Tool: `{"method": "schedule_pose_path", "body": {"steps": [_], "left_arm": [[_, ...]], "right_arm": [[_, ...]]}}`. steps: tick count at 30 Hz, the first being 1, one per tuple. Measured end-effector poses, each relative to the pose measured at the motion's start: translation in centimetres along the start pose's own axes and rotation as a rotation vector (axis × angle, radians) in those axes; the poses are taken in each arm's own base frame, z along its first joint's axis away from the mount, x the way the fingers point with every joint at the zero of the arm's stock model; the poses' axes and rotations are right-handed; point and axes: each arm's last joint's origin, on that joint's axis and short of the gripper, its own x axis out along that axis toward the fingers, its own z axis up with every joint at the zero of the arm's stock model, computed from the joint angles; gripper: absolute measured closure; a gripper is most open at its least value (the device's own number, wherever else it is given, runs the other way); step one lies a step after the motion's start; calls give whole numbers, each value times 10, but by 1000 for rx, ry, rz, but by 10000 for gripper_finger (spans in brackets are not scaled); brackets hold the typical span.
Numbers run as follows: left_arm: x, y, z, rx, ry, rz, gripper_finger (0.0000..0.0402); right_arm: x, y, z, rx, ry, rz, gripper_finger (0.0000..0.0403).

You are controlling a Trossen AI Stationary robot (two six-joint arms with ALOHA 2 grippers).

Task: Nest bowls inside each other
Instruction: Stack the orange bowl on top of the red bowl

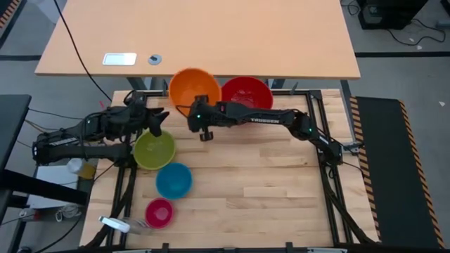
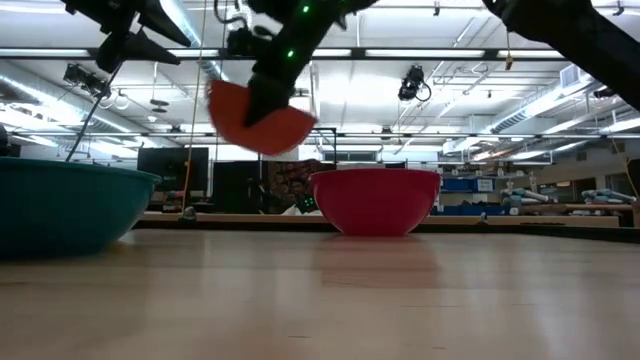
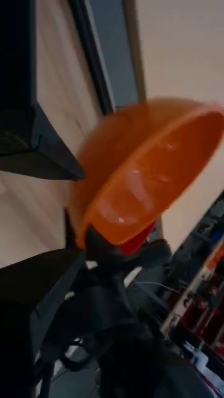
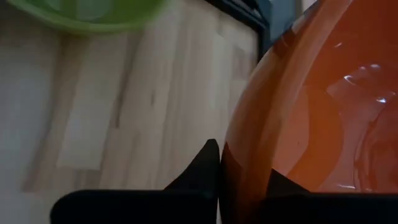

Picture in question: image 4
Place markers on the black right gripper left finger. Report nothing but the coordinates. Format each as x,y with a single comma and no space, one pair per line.
186,202

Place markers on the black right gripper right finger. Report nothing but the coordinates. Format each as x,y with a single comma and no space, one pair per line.
326,208

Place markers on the orange plastic bowl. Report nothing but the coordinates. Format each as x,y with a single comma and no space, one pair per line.
311,109

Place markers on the green plastic bowl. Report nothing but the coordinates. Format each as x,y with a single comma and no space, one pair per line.
93,18

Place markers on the black aluminium table frame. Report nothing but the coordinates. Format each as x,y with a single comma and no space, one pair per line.
248,15

